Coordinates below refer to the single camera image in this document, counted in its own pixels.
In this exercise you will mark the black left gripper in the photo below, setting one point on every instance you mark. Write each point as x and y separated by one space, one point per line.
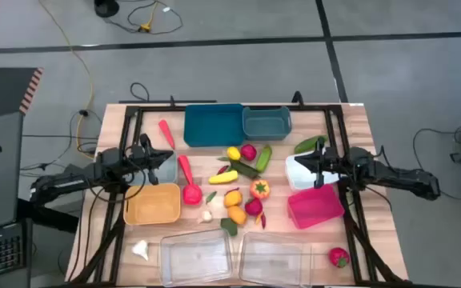
142 157

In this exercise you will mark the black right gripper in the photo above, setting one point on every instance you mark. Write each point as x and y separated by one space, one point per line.
336 162

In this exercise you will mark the light green toy cucumber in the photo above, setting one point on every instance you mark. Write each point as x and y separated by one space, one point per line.
263 158

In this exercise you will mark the plain red toy tomato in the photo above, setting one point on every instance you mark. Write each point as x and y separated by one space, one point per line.
192 195

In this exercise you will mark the orange tomato with green top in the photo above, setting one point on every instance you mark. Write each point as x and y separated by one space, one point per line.
259 189

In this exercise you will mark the yellow toy corn cob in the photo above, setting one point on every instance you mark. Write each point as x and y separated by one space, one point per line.
223 177

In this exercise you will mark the white toy garlic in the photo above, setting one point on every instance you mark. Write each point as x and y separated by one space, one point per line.
205 216
141 249

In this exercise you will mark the small yellow chili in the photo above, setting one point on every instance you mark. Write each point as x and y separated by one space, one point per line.
258 218

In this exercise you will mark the orange toy fruit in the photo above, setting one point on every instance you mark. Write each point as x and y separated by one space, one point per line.
237 215
233 199

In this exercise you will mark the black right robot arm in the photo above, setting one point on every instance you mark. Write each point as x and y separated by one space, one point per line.
406 180

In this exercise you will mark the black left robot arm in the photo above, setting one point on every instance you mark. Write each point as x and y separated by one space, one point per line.
74 178

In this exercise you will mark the grey plastic basket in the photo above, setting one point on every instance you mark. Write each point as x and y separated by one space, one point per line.
169 174

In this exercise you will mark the white plastic basket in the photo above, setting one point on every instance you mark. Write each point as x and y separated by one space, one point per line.
298 180

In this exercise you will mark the pink plastic bin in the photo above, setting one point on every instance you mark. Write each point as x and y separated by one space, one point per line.
314 206

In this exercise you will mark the tan plastic basket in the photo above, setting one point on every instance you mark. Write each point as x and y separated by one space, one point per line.
152 204

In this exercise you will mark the grey-teal plastic basket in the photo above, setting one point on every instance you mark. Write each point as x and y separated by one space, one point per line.
266 126

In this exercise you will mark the dark blue plastic bin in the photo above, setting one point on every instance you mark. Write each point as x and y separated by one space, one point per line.
214 126

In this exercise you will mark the small green chili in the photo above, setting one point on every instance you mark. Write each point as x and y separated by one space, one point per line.
223 159
211 197

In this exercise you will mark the small red chili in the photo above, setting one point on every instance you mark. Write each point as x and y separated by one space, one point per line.
263 221
222 169
233 189

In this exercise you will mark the dark green poblano pepper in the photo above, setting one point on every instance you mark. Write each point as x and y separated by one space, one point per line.
244 169

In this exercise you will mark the yellow toy lemon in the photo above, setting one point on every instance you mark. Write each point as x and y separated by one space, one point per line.
233 153

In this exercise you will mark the clear plastic bin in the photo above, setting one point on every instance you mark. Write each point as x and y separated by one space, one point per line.
274 260
196 258

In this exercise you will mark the yellow power plug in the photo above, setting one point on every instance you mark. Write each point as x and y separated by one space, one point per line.
145 27

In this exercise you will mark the black round stand base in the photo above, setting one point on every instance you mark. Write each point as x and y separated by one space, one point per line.
106 7

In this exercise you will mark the large black striped-edge mat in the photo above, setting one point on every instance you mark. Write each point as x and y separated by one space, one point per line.
2 92

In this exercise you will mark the black metal rig frame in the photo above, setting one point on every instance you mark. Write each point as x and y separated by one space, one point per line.
158 108

